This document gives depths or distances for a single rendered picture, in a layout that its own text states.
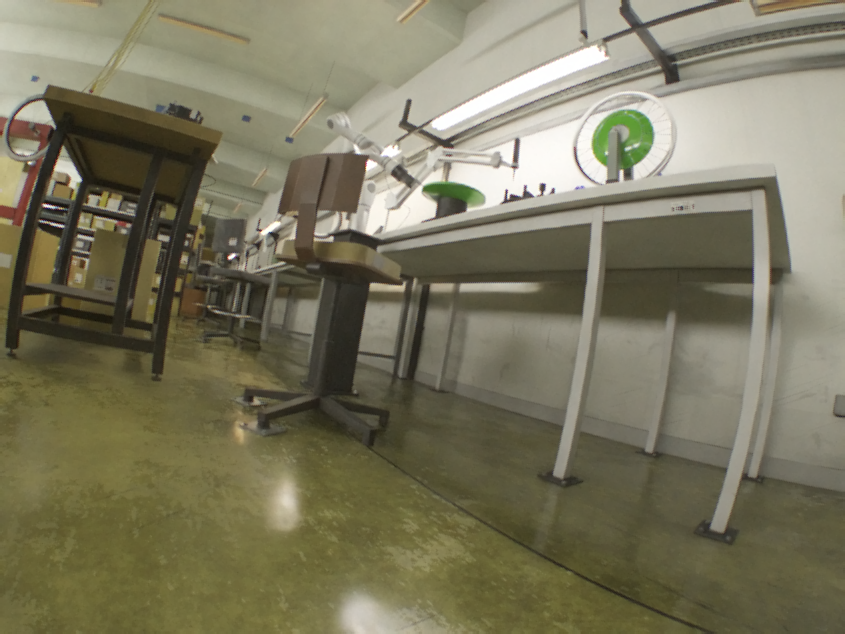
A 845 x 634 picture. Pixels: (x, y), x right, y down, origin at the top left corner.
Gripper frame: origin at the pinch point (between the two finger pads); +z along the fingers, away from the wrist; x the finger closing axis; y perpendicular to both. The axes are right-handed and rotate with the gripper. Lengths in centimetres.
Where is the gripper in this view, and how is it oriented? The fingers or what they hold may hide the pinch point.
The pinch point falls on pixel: (425, 188)
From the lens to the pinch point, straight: 193.9
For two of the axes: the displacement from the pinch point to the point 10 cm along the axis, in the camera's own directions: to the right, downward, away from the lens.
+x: -1.4, -0.8, -9.9
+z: 7.0, 7.0, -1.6
